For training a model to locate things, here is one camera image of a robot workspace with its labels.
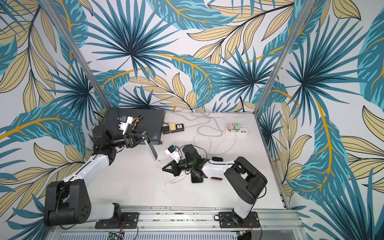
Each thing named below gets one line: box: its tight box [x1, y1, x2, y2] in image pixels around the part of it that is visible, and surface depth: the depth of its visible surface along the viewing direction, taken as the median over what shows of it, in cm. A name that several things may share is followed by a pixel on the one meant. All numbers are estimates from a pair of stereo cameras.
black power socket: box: [162, 123, 185, 135], surface depth 109 cm
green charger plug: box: [234, 123, 241, 131], surface depth 105 cm
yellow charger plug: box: [170, 123, 177, 131], surface depth 106 cm
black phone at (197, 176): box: [191, 171, 204, 183], surface depth 70 cm
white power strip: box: [225, 127, 249, 136], surface depth 108 cm
